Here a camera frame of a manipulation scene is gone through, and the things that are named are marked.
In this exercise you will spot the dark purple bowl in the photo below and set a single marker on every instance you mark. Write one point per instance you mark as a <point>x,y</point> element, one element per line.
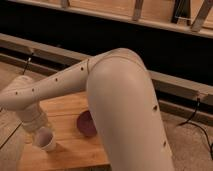
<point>86,125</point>

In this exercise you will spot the white ceramic cup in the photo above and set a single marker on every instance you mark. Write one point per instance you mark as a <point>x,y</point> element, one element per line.
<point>44,139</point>

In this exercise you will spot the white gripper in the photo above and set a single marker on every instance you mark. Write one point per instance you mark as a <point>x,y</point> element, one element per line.
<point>37,123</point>

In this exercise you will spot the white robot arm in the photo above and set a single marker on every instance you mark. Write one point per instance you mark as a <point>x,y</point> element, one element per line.
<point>122,101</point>

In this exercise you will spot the wooden board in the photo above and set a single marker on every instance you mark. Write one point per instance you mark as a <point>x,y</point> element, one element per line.
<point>73,150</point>

